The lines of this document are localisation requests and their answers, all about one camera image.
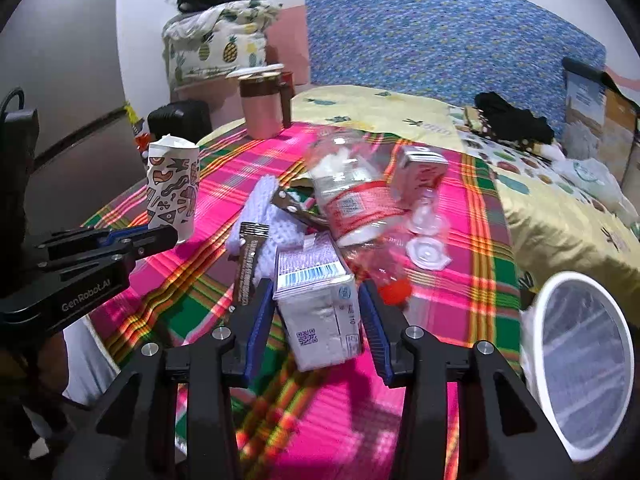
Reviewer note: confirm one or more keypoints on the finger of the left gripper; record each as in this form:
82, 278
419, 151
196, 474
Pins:
67, 243
150, 243

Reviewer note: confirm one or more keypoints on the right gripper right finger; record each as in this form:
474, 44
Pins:
384, 326

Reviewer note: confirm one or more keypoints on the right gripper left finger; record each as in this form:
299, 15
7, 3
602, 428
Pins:
250, 325

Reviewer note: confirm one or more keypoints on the purple white milk carton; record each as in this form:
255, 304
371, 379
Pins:
316, 294

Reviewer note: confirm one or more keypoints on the clear plastic jelly cup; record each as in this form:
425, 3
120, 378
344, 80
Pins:
428, 253

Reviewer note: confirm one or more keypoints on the patterned paper cup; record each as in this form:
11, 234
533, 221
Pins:
172, 181

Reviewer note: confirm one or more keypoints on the white round trash bin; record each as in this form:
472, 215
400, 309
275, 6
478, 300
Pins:
577, 356

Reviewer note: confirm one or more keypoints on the brown snack wrapper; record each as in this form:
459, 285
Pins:
253, 236

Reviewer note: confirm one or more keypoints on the white foam net sleeve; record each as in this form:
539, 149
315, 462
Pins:
283, 229

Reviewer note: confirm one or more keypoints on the pink plaid cloth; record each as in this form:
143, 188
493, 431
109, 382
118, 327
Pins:
341, 422

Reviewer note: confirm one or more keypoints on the black suitcase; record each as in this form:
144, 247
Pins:
187, 119

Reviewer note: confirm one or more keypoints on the pink strawberry milk carton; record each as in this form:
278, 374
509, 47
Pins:
419, 169

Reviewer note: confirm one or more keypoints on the pink tumbler brown lid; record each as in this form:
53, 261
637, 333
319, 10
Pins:
266, 100

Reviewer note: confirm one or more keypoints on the silver refrigerator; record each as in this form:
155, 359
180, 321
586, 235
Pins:
63, 54

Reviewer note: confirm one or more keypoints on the yellow pineapple bedsheet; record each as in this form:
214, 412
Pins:
554, 226

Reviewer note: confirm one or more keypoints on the folded pineapple quilt pile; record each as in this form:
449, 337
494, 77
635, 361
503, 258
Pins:
217, 41

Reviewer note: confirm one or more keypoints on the black clothes on bed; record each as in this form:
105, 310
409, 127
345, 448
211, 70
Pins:
511, 124

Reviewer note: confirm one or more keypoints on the white plastic bag on bed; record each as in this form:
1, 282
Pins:
594, 178

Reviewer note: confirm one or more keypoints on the blue patterned headboard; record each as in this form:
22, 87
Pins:
449, 50

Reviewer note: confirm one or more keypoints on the cardboard box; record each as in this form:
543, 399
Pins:
599, 122

